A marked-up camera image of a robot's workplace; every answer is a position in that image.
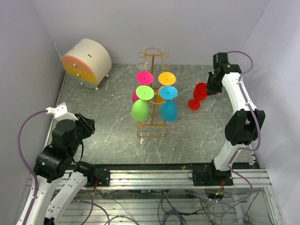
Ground red plastic wine glass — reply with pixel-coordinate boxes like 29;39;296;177
188;82;208;110

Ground orange plastic wine glass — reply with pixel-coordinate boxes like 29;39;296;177
155;72;176;105

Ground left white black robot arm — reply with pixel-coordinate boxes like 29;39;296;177
17;113;96;225

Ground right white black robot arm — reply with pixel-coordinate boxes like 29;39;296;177
206;52;266;186

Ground blue plastic wine glass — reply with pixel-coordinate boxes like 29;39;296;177
159;86;178;122

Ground green plastic wine glass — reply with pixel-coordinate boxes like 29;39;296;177
131;85;154;121

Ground pink plastic wine glass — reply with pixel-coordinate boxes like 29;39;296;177
132;71;154;103

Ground clear wine glass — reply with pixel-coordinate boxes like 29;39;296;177
135;60;151;71

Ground white semicircular drawer cabinet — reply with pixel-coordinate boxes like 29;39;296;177
62;38;112;91

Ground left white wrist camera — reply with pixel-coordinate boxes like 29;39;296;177
46;103;78;121

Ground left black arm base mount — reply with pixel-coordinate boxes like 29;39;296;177
91;167;111;187

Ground gold wire wine glass rack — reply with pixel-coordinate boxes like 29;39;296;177
137;47;171;138

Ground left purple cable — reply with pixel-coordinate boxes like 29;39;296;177
18;111;49;223

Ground aluminium rail frame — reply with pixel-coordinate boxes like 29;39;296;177
53;165;283;225

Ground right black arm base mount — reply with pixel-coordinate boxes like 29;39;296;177
187;162;233;187

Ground tangled cables under frame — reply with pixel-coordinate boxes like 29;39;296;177
70;185;277;225

